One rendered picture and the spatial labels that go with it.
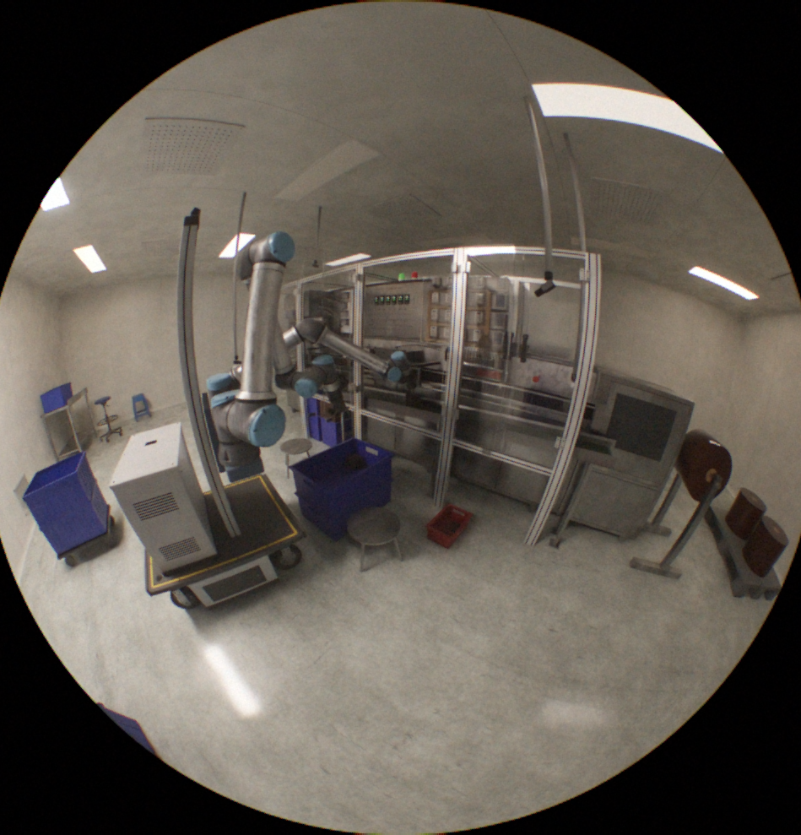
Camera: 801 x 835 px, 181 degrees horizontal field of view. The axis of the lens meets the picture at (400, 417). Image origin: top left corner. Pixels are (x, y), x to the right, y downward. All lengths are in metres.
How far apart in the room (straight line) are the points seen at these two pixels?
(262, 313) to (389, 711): 1.55
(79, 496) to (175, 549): 1.13
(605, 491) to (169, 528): 2.43
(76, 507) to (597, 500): 3.60
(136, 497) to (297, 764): 1.21
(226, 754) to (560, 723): 1.35
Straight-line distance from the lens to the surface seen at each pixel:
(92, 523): 2.35
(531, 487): 1.99
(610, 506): 2.02
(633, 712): 1.73
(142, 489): 1.16
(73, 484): 2.23
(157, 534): 1.28
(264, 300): 0.87
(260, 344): 0.85
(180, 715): 1.58
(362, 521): 1.48
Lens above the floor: 1.28
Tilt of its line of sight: 21 degrees down
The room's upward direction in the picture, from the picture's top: 2 degrees clockwise
